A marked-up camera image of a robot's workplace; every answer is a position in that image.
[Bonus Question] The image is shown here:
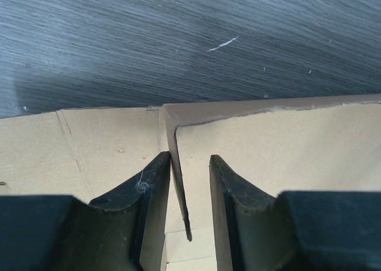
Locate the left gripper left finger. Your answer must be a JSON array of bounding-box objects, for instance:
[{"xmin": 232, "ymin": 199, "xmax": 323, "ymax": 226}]
[{"xmin": 1, "ymin": 152, "xmax": 170, "ymax": 270}]

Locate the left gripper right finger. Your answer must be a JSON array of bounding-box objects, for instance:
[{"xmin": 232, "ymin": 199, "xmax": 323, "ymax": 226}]
[{"xmin": 209, "ymin": 155, "xmax": 380, "ymax": 270}]

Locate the cardboard box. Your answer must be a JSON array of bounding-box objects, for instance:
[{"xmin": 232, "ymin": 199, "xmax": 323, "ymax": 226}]
[{"xmin": 1, "ymin": 95, "xmax": 380, "ymax": 270}]

